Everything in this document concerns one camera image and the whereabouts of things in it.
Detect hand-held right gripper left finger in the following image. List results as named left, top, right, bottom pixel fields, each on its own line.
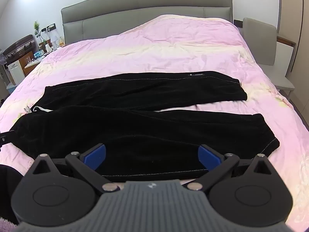
left=31, top=143, right=117, bottom=194

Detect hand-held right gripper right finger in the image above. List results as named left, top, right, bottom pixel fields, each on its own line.
left=187, top=144, right=274, bottom=194

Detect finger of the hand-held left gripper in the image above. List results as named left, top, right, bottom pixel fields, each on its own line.
left=0, top=130, right=18, bottom=148

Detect black pants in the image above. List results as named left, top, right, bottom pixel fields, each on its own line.
left=11, top=71, right=280, bottom=177

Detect person's dark clothing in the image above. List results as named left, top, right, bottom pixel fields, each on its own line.
left=0, top=164, right=23, bottom=225

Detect white storage box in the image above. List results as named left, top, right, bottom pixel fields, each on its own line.
left=7, top=61, right=25, bottom=85

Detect cluttered bedside table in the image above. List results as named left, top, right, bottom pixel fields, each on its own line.
left=24, top=49, right=52, bottom=69

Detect purple fuzzy cloth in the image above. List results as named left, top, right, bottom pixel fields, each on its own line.
left=0, top=217, right=18, bottom=232

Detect black hard case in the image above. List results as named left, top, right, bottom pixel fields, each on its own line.
left=2, top=35, right=35, bottom=61

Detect green potted plant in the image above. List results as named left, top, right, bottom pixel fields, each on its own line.
left=33, top=20, right=41, bottom=38

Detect pink floral duvet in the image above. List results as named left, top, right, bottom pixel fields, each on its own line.
left=0, top=14, right=309, bottom=223

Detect grey upholstered chair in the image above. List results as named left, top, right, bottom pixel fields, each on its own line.
left=243, top=17, right=295, bottom=92

